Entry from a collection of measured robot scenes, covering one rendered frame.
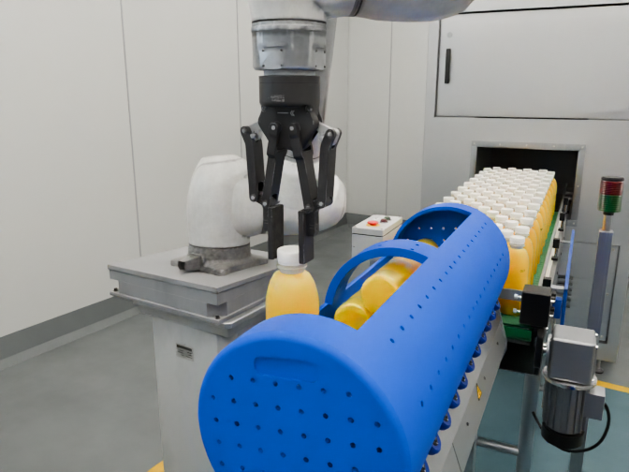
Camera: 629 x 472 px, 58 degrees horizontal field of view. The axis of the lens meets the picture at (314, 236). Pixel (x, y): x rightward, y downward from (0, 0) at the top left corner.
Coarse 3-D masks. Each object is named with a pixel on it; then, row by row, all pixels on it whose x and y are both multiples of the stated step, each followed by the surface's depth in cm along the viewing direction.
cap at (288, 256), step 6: (282, 246) 77; (288, 246) 77; (294, 246) 77; (282, 252) 74; (288, 252) 74; (294, 252) 74; (282, 258) 74; (288, 258) 74; (294, 258) 74; (282, 264) 75; (288, 264) 74; (294, 264) 74; (300, 264) 75
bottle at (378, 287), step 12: (396, 264) 101; (408, 264) 103; (420, 264) 106; (372, 276) 96; (384, 276) 95; (396, 276) 96; (408, 276) 99; (372, 288) 96; (384, 288) 95; (396, 288) 94; (372, 300) 97; (384, 300) 96; (372, 312) 97
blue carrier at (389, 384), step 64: (384, 256) 101; (448, 256) 103; (320, 320) 68; (384, 320) 73; (448, 320) 85; (256, 384) 68; (320, 384) 64; (384, 384) 63; (448, 384) 79; (256, 448) 70; (320, 448) 66; (384, 448) 62
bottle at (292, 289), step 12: (276, 264) 76; (276, 276) 75; (288, 276) 75; (300, 276) 75; (312, 276) 77; (276, 288) 75; (288, 288) 74; (300, 288) 74; (312, 288) 75; (276, 300) 74; (288, 300) 74; (300, 300) 74; (312, 300) 75; (276, 312) 75; (288, 312) 74; (300, 312) 74; (312, 312) 75
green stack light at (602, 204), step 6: (600, 198) 166; (606, 198) 165; (612, 198) 164; (618, 198) 164; (600, 204) 167; (606, 204) 165; (612, 204) 164; (618, 204) 164; (600, 210) 167; (606, 210) 165; (612, 210) 165; (618, 210) 165
